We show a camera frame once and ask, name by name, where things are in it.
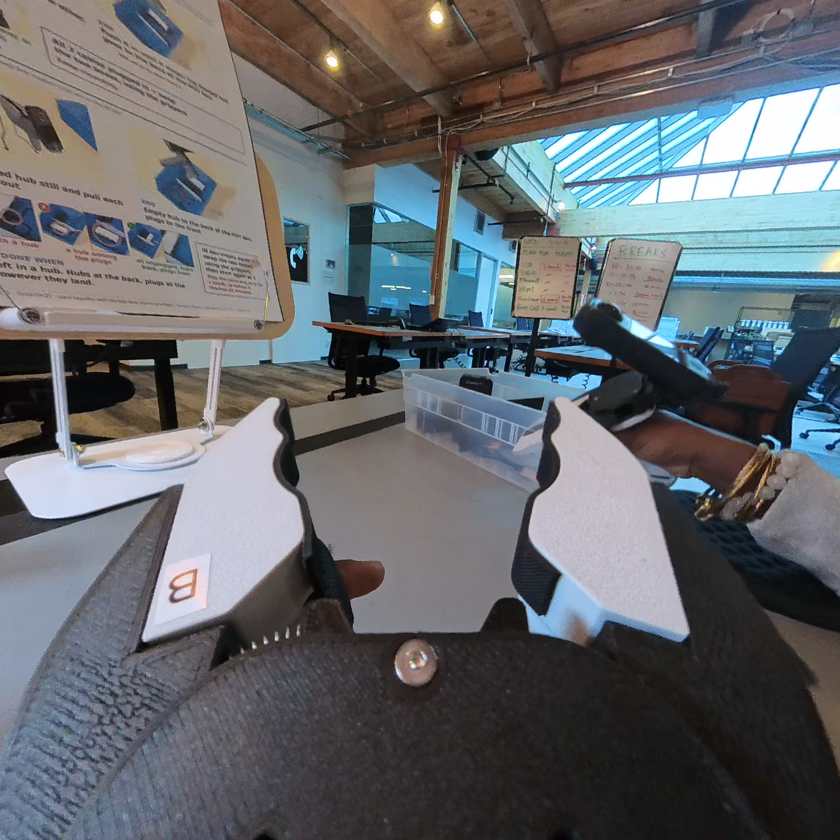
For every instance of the skylight window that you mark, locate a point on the skylight window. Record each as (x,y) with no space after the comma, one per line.
(754,131)

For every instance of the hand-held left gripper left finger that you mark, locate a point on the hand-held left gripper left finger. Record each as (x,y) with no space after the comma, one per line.
(243,499)

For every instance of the black usb hub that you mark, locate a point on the black usb hub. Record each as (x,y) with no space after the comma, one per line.
(476,384)

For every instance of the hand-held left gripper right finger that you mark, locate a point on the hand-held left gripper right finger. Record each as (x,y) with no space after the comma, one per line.
(604,525)

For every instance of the instruction poster board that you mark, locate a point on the instruction poster board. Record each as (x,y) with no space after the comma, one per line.
(131,164)

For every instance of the whiteboard with green heading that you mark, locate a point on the whiteboard with green heading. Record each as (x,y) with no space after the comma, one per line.
(640,275)

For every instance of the wooden top office desk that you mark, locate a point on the wooden top office desk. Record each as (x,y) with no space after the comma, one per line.
(571,355)
(394,331)

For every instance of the black phone icon sign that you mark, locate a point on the black phone icon sign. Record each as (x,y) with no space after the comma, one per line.
(296,253)

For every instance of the person's right hand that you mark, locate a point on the person's right hand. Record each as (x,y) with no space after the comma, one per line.
(695,446)

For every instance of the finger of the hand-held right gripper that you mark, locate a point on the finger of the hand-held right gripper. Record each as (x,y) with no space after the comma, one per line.
(528,441)
(633,418)

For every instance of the person's left hand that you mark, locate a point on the person's left hand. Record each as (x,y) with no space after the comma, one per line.
(361,577)

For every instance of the clear plastic bin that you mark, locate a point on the clear plastic bin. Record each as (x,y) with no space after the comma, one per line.
(459,410)

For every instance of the ceiling spotlight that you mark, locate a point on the ceiling spotlight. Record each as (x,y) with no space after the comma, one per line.
(436,13)
(331,60)

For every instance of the whiteboard with green list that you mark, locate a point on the whiteboard with green list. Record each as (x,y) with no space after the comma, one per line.
(548,275)

